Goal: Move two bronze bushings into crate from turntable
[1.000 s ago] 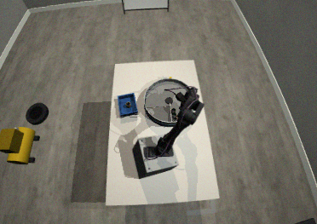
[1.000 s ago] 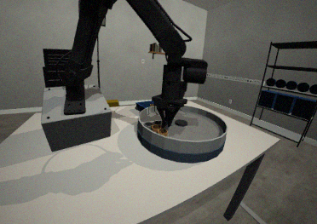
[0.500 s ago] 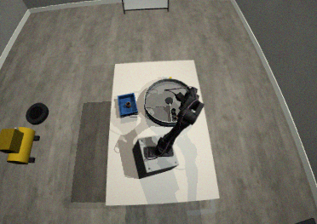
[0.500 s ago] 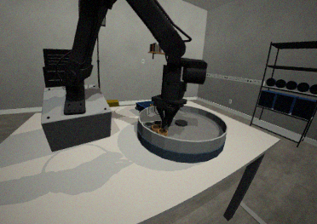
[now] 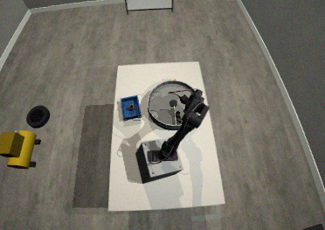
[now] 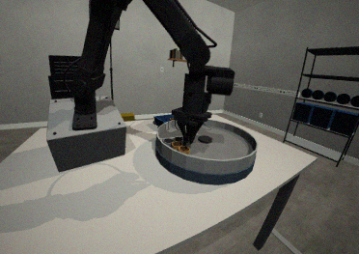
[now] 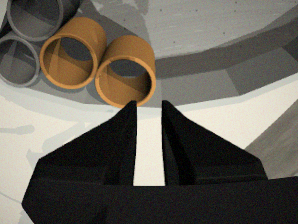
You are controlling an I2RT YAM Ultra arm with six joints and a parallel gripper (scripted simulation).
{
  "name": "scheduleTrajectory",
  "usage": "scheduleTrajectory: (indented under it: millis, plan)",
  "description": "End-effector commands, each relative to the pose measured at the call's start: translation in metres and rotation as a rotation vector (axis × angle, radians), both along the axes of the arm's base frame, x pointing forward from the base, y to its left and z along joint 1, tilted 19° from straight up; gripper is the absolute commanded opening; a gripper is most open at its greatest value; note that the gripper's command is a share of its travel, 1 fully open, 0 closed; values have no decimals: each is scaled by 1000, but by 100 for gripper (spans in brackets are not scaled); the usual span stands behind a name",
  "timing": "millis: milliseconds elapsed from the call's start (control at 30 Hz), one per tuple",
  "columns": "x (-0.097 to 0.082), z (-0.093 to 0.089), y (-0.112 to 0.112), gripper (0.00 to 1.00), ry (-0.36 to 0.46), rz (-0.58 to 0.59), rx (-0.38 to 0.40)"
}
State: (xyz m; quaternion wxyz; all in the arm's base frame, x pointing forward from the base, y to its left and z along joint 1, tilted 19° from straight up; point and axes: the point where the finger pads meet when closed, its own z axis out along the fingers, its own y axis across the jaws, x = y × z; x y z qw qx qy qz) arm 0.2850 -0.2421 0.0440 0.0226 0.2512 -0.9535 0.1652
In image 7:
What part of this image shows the bronze bushing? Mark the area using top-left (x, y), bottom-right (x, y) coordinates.
top-left (95, 35), bottom-right (156, 108)
top-left (39, 17), bottom-right (107, 89)

